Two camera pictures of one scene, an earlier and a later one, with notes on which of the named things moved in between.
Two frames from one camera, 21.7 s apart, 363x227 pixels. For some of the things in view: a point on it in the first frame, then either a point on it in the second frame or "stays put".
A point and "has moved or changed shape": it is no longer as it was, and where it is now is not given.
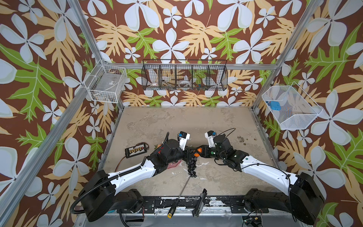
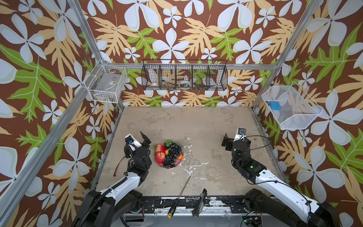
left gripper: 187,155 -> 145,145
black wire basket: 184,74 stays put
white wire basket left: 106,82 stays put
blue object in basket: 275,105 stays put
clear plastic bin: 292,108 stays put
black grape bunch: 191,167 has moved or changed shape
